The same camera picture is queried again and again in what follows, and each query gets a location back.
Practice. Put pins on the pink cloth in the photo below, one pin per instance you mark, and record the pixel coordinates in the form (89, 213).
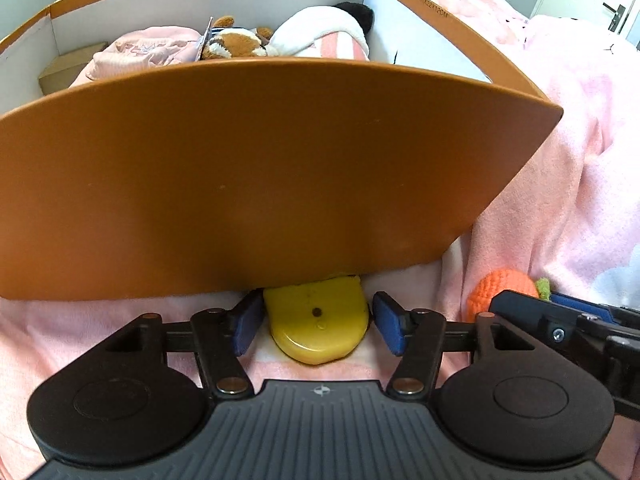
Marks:
(140, 52)

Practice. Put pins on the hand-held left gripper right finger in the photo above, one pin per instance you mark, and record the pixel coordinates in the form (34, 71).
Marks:
(387, 325)

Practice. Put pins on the yellow plastic case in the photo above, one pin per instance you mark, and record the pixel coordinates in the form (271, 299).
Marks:
(317, 325)

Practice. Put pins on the white pink black plush toy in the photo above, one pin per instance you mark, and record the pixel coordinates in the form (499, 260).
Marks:
(320, 27)

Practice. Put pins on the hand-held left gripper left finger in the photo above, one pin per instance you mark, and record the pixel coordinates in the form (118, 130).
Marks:
(247, 324)

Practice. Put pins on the orange cardboard box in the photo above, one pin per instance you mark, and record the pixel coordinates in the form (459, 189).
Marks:
(250, 185)

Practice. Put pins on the pink printed blanket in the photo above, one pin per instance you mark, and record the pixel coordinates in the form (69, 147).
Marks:
(550, 200)

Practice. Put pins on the small brown cardboard box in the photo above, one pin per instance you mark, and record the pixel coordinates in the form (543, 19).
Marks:
(60, 72)

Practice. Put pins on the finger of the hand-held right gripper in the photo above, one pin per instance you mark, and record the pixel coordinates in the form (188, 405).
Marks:
(585, 304)
(530, 312)

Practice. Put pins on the orange knitted carrot toy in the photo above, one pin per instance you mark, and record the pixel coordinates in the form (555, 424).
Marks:
(497, 285)

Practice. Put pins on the brown white plush toy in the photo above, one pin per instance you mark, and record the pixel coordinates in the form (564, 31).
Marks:
(235, 42)

